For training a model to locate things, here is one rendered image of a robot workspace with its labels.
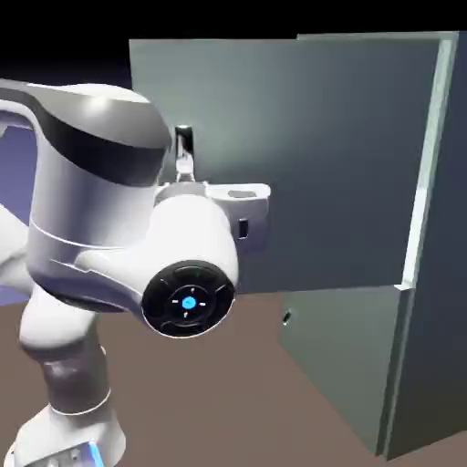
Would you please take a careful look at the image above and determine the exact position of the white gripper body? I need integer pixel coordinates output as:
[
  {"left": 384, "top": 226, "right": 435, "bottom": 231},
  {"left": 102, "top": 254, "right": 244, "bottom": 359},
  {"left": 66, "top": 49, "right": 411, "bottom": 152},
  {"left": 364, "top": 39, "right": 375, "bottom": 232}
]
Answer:
[{"left": 156, "top": 181, "right": 272, "bottom": 212}]

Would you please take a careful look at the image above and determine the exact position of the dark metal door handle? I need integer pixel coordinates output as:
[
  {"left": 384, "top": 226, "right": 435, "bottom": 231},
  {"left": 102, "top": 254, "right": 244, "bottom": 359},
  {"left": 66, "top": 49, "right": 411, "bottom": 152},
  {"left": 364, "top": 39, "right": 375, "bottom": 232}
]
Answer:
[{"left": 173, "top": 124, "right": 195, "bottom": 161}]

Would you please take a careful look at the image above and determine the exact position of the large grey-green cabinet door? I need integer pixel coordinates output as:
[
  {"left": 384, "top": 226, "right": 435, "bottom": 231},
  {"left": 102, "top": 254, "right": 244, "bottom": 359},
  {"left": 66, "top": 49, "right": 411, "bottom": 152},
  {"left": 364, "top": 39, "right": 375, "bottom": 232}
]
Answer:
[{"left": 129, "top": 35, "right": 460, "bottom": 296}]

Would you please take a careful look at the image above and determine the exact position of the small grey-green cabinet door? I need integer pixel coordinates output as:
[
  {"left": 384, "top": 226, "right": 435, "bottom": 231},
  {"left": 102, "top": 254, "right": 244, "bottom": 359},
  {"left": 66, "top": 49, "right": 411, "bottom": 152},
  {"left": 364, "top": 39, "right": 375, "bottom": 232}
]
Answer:
[{"left": 277, "top": 284, "right": 416, "bottom": 457}]

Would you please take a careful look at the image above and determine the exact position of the grey-green painted cabinet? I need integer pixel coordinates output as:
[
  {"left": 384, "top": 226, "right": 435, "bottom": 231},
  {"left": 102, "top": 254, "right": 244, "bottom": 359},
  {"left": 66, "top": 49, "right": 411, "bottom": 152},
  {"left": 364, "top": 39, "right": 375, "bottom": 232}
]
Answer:
[{"left": 276, "top": 30, "right": 467, "bottom": 462}]

